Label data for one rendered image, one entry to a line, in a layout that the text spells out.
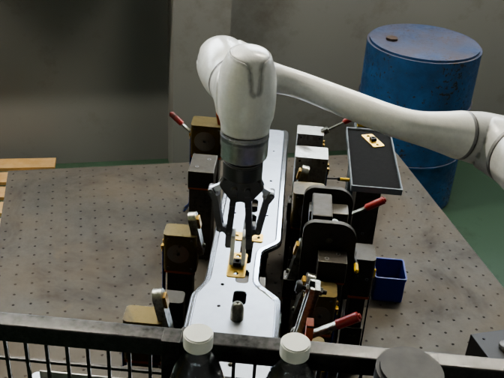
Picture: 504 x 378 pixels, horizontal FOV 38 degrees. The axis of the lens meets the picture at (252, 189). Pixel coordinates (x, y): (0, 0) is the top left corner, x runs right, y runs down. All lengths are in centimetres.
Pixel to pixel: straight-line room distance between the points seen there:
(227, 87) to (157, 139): 319
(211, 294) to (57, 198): 112
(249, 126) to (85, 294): 116
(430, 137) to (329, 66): 304
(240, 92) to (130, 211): 149
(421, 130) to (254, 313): 62
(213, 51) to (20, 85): 296
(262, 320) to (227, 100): 65
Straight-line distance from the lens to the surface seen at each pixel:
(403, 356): 81
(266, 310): 179
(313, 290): 152
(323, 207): 184
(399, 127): 146
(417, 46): 394
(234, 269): 149
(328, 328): 160
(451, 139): 150
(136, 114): 438
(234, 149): 133
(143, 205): 274
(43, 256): 250
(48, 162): 432
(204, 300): 181
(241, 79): 127
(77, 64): 425
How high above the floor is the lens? 214
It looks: 30 degrees down
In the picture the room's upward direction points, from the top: 4 degrees clockwise
